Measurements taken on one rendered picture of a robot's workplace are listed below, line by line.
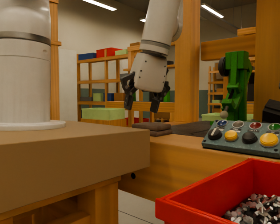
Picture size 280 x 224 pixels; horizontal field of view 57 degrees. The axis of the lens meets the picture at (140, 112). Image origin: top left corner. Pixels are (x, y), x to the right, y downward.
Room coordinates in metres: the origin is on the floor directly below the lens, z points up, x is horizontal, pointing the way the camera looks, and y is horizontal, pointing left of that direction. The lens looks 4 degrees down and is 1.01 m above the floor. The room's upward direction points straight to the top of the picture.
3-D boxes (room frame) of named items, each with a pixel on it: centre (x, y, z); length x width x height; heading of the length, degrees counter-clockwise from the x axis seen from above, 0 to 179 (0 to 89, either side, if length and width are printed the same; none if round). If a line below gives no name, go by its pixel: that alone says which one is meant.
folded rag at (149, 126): (0.74, -0.03, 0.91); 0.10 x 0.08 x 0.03; 49
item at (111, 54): (7.00, 0.78, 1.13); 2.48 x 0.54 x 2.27; 51
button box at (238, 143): (0.52, -0.22, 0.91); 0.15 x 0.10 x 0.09; 48
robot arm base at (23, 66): (0.59, 0.27, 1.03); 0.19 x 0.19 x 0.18
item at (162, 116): (10.14, -1.18, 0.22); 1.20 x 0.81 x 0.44; 144
